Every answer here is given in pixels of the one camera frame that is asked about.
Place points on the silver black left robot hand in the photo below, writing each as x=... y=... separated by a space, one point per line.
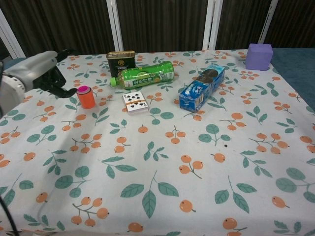
x=34 y=67

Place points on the pink plastic cup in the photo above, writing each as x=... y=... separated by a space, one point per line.
x=83 y=89

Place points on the orange plastic cup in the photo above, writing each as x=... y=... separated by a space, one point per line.
x=86 y=102

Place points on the black rectangular tin can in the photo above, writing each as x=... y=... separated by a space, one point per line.
x=118 y=62

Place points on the deck of playing cards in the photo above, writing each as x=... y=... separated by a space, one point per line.
x=135 y=102

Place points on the green tea plastic bottle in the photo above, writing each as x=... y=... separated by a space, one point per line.
x=145 y=76

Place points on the floral fruit print tablecloth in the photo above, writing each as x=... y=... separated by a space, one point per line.
x=157 y=152

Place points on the blue cookie package box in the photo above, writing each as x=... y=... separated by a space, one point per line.
x=197 y=94

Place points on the purple foam cube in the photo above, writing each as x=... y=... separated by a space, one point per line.
x=258 y=57

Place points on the teal table cover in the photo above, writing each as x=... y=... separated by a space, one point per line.
x=295 y=66

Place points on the white metal frame post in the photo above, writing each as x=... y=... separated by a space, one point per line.
x=211 y=24
x=267 y=22
x=115 y=27
x=11 y=37

